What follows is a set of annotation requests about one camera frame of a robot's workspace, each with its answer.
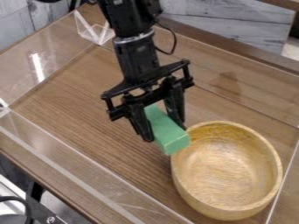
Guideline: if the black metal table bracket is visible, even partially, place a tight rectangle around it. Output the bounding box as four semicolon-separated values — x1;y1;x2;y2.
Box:
25;182;68;224

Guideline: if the light brown wooden bowl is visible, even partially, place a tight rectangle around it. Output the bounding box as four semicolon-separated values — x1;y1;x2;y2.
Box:
171;121;283;221

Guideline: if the clear acrylic tray enclosure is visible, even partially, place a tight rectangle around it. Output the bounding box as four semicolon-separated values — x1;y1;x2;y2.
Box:
0;17;299;224

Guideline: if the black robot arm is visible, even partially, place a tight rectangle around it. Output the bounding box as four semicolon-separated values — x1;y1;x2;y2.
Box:
97;0;194;142

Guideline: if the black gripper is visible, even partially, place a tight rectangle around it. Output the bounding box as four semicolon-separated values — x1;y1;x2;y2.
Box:
101;31;194;143

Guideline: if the green rectangular block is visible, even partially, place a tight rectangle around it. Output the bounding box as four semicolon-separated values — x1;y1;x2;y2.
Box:
144;104;191;155

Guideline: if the black cable lower left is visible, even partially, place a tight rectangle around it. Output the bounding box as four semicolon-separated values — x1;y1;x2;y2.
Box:
0;195;33;224

